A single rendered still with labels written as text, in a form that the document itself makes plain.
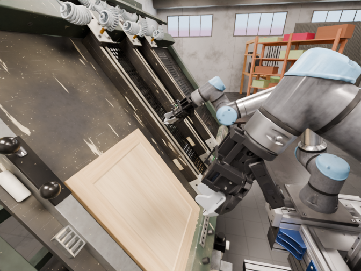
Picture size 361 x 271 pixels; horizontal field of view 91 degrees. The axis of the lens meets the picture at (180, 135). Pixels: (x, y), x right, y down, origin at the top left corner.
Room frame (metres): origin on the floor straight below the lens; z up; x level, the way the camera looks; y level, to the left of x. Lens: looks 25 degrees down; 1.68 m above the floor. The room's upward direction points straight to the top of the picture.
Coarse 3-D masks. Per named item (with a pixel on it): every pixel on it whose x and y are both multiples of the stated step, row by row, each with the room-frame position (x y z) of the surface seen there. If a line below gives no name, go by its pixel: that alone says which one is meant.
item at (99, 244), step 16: (0, 128) 0.41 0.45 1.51; (0, 160) 0.37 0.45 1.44; (16, 176) 0.36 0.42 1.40; (32, 192) 0.35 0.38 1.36; (48, 208) 0.34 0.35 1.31; (64, 208) 0.34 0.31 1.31; (80, 208) 0.37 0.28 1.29; (64, 224) 0.33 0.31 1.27; (80, 224) 0.33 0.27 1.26; (96, 224) 0.36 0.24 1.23; (96, 240) 0.32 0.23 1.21; (112, 240) 0.35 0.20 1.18; (96, 256) 0.31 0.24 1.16; (112, 256) 0.31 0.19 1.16; (128, 256) 0.34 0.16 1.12
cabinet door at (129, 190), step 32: (96, 160) 0.54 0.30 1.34; (128, 160) 0.64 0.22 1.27; (160, 160) 0.78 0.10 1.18; (96, 192) 0.45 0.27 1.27; (128, 192) 0.52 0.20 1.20; (160, 192) 0.63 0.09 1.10; (128, 224) 0.43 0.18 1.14; (160, 224) 0.51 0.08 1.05; (192, 224) 0.61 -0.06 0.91; (160, 256) 0.41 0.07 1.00
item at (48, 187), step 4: (44, 184) 0.29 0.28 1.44; (48, 184) 0.29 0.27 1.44; (52, 184) 0.29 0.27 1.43; (56, 184) 0.30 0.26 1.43; (40, 188) 0.28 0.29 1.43; (44, 188) 0.28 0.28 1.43; (48, 188) 0.28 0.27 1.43; (52, 188) 0.29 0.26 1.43; (56, 188) 0.29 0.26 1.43; (60, 188) 0.30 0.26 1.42; (40, 192) 0.28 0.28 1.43; (44, 192) 0.28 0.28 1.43; (48, 192) 0.28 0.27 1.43; (52, 192) 0.28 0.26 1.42; (56, 192) 0.29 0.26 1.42; (44, 196) 0.27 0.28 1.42; (48, 196) 0.28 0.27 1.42; (52, 196) 0.28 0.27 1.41; (56, 196) 0.29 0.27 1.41
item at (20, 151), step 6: (0, 138) 0.31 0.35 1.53; (6, 138) 0.31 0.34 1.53; (12, 138) 0.32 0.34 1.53; (0, 144) 0.30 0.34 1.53; (6, 144) 0.30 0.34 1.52; (12, 144) 0.31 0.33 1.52; (18, 144) 0.32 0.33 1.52; (0, 150) 0.29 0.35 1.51; (6, 150) 0.30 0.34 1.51; (12, 150) 0.30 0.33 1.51; (18, 150) 0.32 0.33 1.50; (24, 150) 0.39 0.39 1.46; (18, 156) 0.37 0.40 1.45
